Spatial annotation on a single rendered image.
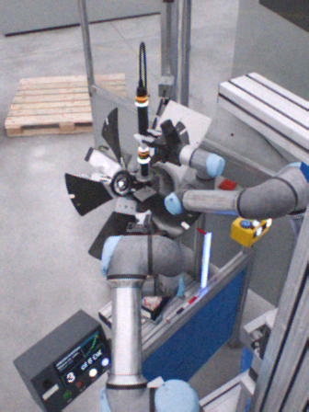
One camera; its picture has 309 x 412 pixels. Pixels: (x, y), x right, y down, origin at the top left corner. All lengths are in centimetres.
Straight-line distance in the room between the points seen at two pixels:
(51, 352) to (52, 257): 198
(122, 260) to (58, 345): 33
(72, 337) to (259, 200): 68
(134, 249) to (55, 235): 224
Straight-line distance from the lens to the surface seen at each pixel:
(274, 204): 130
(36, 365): 138
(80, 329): 142
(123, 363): 128
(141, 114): 167
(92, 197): 210
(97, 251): 199
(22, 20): 711
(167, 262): 128
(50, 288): 315
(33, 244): 346
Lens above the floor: 243
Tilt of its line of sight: 42 degrees down
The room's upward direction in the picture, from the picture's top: 1 degrees counter-clockwise
